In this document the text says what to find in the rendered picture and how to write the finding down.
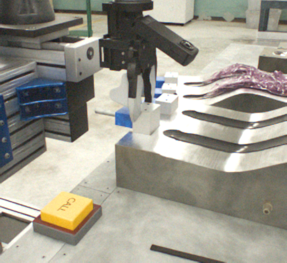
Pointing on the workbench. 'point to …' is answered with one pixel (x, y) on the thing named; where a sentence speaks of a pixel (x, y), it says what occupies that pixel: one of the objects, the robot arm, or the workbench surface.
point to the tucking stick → (184, 254)
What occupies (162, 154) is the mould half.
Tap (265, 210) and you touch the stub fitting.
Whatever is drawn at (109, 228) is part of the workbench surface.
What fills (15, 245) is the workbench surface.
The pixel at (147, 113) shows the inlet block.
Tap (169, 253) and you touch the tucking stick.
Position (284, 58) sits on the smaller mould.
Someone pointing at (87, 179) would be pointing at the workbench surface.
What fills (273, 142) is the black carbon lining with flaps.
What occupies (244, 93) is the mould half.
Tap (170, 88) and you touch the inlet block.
